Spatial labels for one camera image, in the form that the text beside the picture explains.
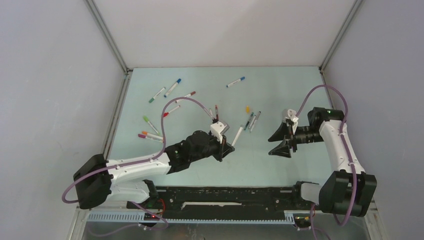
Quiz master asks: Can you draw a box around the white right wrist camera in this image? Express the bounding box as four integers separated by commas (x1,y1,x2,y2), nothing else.
282,109,299,129

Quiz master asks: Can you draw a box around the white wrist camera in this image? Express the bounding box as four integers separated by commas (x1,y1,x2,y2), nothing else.
210,120,230,144
282,109,299,129

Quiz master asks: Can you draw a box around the dark red cap marker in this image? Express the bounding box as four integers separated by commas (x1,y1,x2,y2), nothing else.
175,91,196,103

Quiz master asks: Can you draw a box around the orange cap marker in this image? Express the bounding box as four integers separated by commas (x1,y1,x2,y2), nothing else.
141,131,163,140

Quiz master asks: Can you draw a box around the red gel pen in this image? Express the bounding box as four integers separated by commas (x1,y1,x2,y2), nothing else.
214,104,219,120

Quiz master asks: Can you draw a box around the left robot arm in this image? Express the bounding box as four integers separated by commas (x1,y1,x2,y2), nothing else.
73,130,235,210

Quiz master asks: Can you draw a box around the red cap white marker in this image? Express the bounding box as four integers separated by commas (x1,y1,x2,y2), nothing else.
163,105,181,118

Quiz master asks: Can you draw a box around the green cap white marker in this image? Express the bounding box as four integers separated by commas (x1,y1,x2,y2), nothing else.
148,87,166,103

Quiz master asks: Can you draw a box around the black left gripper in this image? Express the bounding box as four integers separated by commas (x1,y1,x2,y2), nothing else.
189,131,234,163

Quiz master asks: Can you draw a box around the grey cable duct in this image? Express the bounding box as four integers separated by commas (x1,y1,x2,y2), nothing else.
87,211,310,225

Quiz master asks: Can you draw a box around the light green cap marker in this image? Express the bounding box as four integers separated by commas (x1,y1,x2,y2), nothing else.
143,115,161,136

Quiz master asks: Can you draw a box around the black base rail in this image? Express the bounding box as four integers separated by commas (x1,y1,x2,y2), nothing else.
140,186,312,220

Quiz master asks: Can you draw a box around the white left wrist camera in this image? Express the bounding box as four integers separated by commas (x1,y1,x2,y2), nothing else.
210,120,230,144

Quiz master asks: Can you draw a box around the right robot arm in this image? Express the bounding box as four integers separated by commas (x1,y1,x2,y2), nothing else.
268,107,377,217

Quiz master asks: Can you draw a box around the purple cap marker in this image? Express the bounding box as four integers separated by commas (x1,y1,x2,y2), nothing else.
138,134,164,143

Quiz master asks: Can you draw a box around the white marker dark blue cap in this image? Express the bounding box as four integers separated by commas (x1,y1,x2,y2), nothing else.
248,114,257,132

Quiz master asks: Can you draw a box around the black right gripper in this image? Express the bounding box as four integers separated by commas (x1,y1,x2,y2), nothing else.
267,121,324,158

